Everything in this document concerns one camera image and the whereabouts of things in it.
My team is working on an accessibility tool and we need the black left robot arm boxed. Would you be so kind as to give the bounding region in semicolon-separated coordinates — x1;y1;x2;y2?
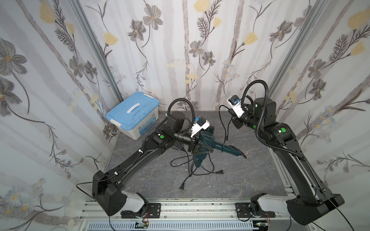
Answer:
92;99;210;216

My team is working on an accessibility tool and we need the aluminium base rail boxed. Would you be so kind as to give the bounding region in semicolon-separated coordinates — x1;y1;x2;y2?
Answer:
77;199;319;231

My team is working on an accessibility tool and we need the blue lid storage box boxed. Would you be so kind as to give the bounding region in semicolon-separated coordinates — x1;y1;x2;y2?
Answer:
106;92;160;140

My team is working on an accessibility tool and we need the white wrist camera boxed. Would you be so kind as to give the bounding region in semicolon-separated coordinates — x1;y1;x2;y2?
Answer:
228;95;245;118
191;117;210;138

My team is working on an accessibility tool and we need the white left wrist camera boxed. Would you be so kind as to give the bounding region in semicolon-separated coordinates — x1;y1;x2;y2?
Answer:
191;117;210;138

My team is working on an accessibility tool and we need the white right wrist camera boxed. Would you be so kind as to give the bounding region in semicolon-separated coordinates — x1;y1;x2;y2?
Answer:
228;95;245;118

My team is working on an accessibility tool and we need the dark green hair dryer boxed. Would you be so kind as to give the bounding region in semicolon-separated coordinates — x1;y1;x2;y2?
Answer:
192;126;247;168

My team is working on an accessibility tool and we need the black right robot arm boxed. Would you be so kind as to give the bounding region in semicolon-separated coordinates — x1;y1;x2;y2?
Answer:
228;80;345;225

